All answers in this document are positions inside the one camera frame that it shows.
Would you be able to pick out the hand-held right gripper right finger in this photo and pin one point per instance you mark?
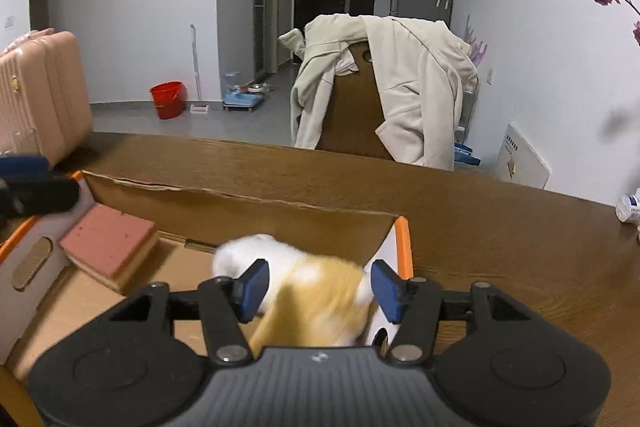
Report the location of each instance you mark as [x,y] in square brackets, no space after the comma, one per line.
[385,294]

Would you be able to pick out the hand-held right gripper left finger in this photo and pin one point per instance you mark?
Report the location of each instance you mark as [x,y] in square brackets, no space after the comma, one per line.
[253,291]

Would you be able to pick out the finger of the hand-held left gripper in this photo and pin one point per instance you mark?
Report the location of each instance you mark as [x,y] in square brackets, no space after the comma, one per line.
[45,198]

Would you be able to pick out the white and yellow plush toy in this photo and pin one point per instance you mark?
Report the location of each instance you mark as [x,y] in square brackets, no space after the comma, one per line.
[310,292]

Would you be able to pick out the orange cardboard box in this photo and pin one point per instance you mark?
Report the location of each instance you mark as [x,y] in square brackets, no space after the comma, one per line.
[200,207]

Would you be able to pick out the pink sponge block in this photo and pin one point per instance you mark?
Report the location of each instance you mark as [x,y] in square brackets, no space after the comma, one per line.
[105,237]

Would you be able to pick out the pink suitcase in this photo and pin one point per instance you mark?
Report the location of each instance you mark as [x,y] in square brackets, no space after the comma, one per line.
[40,97]

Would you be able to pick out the red bucket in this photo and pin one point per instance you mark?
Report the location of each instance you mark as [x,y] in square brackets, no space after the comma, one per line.
[167,99]

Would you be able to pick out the blue storage box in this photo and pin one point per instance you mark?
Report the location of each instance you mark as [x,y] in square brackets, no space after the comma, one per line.
[465,153]

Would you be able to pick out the wooden chair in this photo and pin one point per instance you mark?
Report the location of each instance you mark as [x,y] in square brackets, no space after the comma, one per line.
[355,107]

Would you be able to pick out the white flat board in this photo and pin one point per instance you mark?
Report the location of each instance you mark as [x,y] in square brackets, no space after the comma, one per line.
[525,162]

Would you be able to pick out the white mop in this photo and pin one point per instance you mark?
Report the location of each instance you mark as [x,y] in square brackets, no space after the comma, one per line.
[195,67]

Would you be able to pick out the beige jacket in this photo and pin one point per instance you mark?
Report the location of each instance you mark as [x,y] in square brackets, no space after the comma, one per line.
[420,82]

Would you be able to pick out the small white box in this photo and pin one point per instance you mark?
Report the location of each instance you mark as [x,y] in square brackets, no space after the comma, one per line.
[627,207]

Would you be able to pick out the white wall socket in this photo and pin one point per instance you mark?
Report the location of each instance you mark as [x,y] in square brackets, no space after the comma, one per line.
[491,75]

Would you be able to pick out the purple wall sticker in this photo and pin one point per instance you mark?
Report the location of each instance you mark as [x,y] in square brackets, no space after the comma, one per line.
[475,42]

